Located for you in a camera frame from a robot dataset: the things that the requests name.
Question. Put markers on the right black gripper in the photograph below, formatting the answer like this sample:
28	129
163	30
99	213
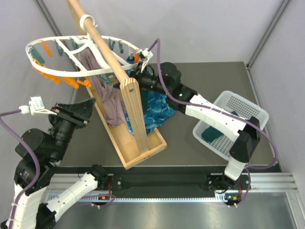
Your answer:
137	73

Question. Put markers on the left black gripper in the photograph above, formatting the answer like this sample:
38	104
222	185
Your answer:
80	111

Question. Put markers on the dark teal sock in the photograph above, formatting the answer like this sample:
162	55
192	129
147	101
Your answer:
144	99
210	134

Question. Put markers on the blue patterned cloth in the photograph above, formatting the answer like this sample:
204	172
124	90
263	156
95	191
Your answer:
158	111

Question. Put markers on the white round clip hanger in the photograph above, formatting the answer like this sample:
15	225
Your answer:
73	45

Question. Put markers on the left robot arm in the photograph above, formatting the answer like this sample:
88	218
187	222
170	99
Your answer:
39	152

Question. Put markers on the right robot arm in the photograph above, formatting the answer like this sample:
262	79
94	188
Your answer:
244	133

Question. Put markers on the lilac cloth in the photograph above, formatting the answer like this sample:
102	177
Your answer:
110	97

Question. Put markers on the wooden rod stand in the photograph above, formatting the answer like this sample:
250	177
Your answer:
132	149

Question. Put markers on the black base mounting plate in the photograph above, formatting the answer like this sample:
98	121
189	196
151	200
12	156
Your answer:
180	181

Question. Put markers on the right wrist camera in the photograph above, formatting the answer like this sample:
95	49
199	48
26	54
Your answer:
145	56

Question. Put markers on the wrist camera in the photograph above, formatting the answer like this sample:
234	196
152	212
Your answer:
36	107
145	56

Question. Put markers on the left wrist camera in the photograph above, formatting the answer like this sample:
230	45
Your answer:
36	107

